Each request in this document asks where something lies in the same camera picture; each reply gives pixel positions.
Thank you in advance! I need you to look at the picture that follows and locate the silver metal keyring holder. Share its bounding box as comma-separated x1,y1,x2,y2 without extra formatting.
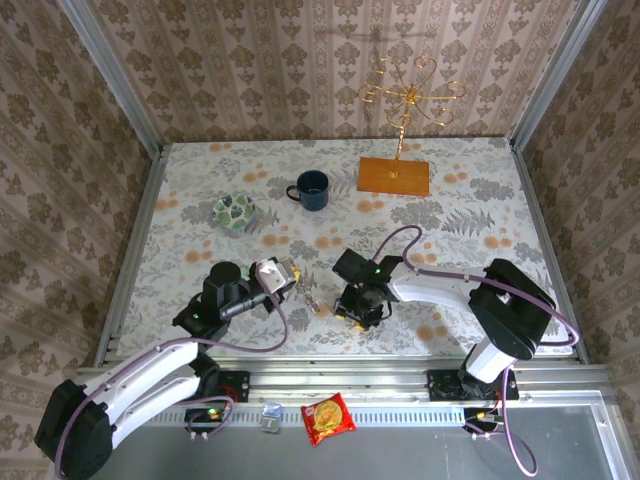
294,277,322,314

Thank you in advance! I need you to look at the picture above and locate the green leaf pattern bowl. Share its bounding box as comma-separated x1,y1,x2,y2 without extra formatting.
210,192,258,232

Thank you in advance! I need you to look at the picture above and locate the dark blue enamel mug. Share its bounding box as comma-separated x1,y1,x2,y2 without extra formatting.
285,169,331,212

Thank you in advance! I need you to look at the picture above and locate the red snack packet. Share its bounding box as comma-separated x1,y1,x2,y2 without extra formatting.
300,392,358,448

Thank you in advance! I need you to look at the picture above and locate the floral tablecloth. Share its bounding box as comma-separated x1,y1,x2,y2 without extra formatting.
119,138,571,359

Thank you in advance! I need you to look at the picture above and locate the small clear plastic box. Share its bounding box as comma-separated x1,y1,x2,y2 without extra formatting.
259,402,284,434

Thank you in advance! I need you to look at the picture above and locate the small black controller board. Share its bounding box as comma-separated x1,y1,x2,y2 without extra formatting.
462,405,506,442
183,405,234,442

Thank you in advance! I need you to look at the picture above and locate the grey metal panel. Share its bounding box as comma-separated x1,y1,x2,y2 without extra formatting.
74,422,626,480

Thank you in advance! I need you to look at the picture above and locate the aluminium mounting rail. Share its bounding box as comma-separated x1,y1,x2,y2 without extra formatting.
74,355,614,404

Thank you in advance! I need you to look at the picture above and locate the aluminium table edge rail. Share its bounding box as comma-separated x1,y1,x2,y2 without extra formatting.
509,139,586,361
94,143,169,369

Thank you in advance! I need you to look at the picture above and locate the perforated metal cable duct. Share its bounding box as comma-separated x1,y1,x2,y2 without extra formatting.
89,403,501,427

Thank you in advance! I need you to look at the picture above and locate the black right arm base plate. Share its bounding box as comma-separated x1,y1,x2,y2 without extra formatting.
427,368,521,402

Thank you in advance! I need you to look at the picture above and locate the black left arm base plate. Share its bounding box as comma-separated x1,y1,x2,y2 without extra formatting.
161,370,251,404

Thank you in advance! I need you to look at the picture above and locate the gold wire stand wooden base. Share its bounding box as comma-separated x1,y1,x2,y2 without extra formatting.
356,55,469,197

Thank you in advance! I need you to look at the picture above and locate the aluminium frame post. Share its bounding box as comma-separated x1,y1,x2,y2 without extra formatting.
57,0,166,156
509,0,609,151

